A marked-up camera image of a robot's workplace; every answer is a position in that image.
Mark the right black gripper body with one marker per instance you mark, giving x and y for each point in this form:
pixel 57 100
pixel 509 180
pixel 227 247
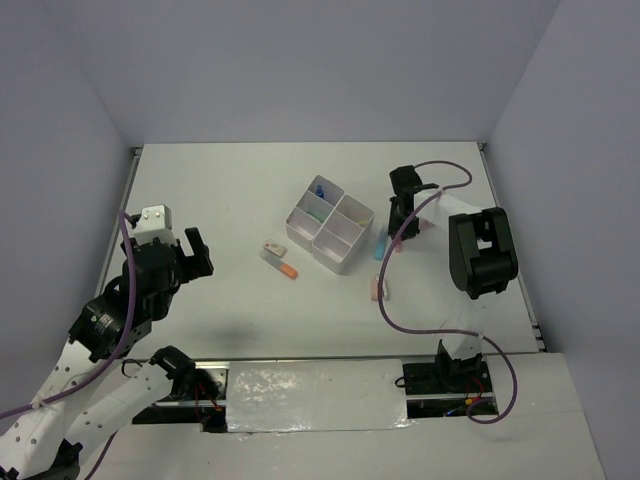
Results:
pixel 399 220

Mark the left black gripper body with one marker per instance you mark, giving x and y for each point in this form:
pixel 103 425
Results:
pixel 162 306

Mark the light blue highlighter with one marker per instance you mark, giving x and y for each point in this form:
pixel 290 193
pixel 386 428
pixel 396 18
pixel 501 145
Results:
pixel 381 243

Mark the orange highlighter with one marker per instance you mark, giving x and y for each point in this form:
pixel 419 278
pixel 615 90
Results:
pixel 275 262

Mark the white eraser with sleeve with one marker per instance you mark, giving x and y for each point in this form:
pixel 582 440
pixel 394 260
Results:
pixel 275 248

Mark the green highlighter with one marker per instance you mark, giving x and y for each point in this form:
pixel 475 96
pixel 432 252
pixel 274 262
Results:
pixel 315 217

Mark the pink small stapler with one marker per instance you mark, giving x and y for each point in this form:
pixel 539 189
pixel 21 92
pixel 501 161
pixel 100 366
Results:
pixel 379 289

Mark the purple highlighter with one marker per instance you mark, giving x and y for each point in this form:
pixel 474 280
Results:
pixel 425 224

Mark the yellow white pen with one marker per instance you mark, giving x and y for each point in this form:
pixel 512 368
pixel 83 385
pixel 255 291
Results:
pixel 364 221

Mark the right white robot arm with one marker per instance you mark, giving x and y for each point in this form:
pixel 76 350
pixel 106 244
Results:
pixel 482 259

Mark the white compartment organizer box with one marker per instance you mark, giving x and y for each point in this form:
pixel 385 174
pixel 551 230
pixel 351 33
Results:
pixel 337 241

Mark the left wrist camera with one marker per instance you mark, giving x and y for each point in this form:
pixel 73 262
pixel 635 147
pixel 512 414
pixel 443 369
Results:
pixel 155 222

